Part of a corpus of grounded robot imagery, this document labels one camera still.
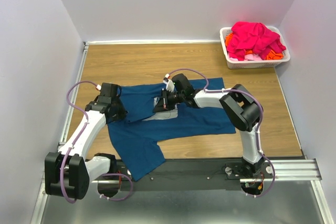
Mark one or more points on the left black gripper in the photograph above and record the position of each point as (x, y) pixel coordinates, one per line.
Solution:
(122, 114)

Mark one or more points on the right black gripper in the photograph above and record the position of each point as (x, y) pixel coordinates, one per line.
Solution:
(163, 104)

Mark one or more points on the blue t-shirt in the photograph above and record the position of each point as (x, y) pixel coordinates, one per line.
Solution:
(135, 138)

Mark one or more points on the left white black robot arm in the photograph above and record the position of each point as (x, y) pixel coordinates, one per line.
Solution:
(84, 134)

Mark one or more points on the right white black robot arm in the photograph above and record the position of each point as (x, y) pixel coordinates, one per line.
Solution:
(243, 111)

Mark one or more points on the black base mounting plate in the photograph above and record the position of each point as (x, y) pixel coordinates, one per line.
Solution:
(189, 175)

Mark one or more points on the white plastic laundry basket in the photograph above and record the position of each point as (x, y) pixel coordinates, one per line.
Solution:
(252, 64)

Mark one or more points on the light pink garment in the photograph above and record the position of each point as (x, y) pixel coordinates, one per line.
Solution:
(247, 57)

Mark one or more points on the pink t-shirt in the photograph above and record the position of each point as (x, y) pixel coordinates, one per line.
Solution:
(256, 37)

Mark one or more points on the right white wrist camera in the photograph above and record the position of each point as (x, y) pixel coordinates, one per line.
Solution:
(169, 84)

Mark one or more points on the aluminium frame rail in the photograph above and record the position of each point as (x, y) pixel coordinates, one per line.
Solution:
(287, 169)

